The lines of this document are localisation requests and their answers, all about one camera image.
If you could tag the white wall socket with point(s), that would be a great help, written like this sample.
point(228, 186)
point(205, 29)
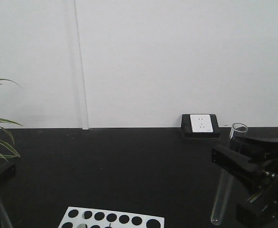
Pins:
point(201, 123)

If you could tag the long glass test tube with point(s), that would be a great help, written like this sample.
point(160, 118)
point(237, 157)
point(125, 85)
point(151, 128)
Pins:
point(226, 180)

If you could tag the white wall cable duct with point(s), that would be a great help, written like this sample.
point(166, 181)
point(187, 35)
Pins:
point(80, 76)

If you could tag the black socket mounting box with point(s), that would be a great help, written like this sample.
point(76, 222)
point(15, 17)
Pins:
point(186, 128)

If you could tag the white test tube rack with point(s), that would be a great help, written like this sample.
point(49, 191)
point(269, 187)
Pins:
point(76, 217)

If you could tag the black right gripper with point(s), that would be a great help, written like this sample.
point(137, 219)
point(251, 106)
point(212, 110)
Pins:
point(256, 167)

